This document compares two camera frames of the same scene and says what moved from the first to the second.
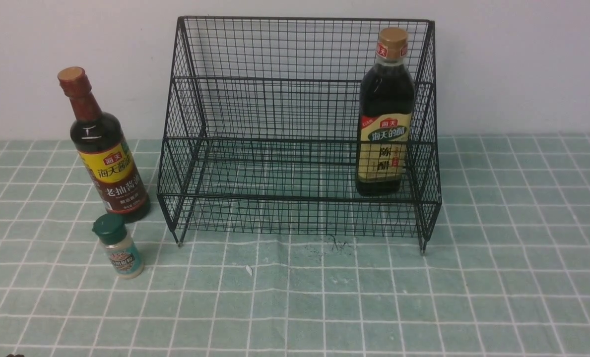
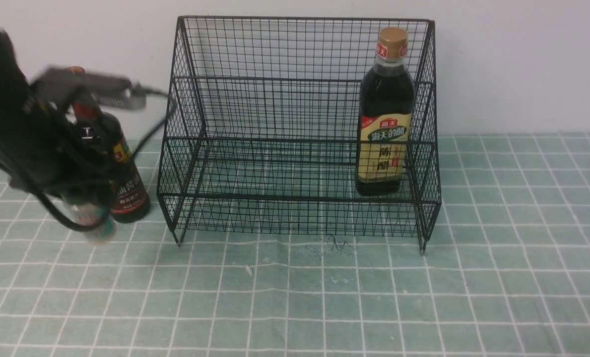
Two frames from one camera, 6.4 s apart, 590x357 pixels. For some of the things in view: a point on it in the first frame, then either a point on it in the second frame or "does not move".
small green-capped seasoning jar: (111, 229) -> (90, 215)
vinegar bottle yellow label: (385, 118) does not move
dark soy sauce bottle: (108, 164) does not move
